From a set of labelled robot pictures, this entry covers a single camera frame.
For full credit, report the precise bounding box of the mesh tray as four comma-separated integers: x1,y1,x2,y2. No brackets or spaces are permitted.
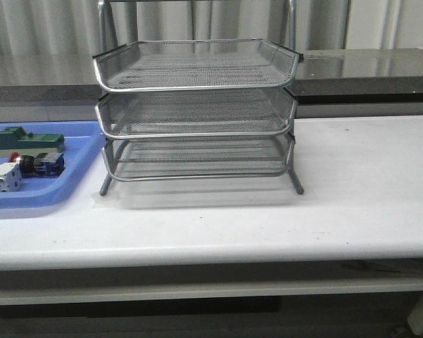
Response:
95,88,298,139
102,134,295,182
93,38,301,93

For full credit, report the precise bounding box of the red emergency stop button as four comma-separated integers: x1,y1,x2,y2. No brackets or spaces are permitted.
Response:
8,152,65,177

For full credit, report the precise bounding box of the blue plastic tray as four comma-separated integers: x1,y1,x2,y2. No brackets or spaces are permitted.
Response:
0,120,104,211

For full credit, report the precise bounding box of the grey stone counter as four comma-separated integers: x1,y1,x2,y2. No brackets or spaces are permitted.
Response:
0,49,423,123

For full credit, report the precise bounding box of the green electrical component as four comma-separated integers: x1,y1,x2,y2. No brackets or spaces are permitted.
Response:
0,127,65,158

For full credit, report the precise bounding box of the white circuit breaker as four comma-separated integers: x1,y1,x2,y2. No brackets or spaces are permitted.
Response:
0,163,22,192

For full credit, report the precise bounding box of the silver rack frame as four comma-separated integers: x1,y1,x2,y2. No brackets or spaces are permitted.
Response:
97,0,305,196

